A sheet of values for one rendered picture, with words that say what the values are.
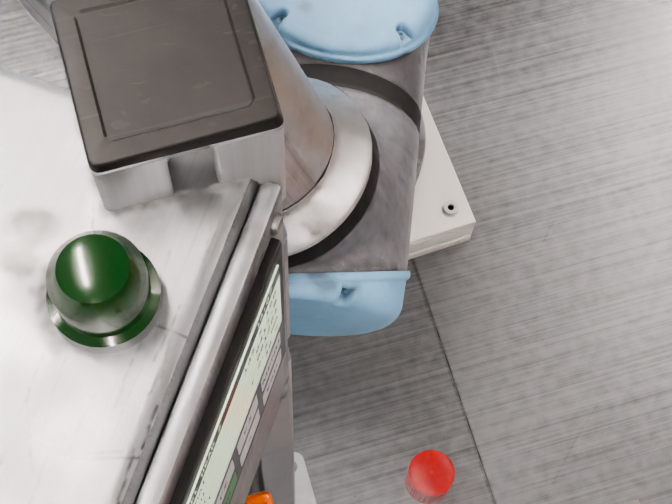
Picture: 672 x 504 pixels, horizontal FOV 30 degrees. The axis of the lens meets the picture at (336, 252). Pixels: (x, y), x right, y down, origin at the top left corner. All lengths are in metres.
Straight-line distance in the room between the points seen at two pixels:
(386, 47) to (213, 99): 0.48
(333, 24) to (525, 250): 0.32
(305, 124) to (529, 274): 0.39
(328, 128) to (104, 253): 0.41
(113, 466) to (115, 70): 0.09
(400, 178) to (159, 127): 0.47
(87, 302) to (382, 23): 0.51
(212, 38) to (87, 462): 0.10
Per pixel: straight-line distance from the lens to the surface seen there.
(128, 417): 0.29
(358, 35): 0.75
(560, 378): 0.97
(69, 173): 0.31
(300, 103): 0.64
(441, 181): 0.98
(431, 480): 0.91
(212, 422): 0.30
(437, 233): 0.96
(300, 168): 0.65
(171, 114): 0.28
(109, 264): 0.27
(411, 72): 0.79
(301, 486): 0.93
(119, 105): 0.29
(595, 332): 0.99
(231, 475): 0.39
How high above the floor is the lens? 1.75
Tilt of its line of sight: 69 degrees down
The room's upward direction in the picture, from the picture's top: 4 degrees clockwise
